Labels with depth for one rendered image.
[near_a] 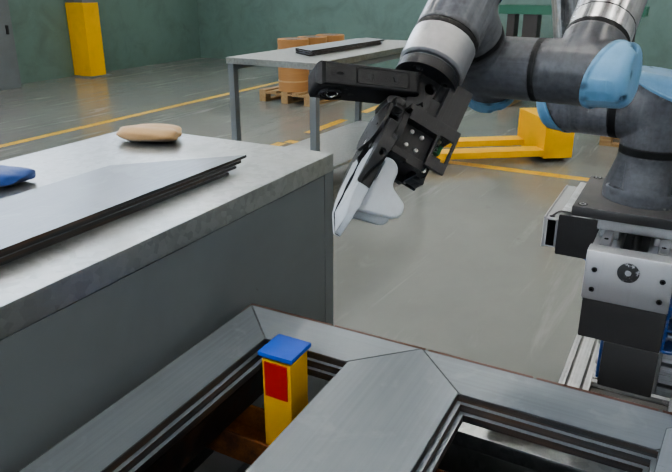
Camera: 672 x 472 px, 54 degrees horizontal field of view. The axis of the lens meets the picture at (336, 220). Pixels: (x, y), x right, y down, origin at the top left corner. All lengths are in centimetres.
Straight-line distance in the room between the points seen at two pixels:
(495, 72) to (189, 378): 62
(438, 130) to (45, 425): 64
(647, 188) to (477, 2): 60
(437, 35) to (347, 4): 1113
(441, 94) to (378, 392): 46
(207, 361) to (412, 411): 33
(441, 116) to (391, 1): 1080
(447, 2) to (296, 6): 1162
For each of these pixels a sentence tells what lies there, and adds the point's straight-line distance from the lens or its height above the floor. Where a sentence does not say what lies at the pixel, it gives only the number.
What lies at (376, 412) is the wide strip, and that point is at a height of 85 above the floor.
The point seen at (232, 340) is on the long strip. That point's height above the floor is 85.
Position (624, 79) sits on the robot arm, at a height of 131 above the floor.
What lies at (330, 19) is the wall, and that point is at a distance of 1202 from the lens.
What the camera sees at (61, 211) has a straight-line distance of 111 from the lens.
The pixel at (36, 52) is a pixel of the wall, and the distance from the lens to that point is 1108.
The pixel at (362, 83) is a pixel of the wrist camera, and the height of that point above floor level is 131.
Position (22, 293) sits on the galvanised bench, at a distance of 90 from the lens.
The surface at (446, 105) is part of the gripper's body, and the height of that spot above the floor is 129.
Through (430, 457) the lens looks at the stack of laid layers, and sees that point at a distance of 90.
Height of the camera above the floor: 141
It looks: 20 degrees down
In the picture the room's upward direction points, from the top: straight up
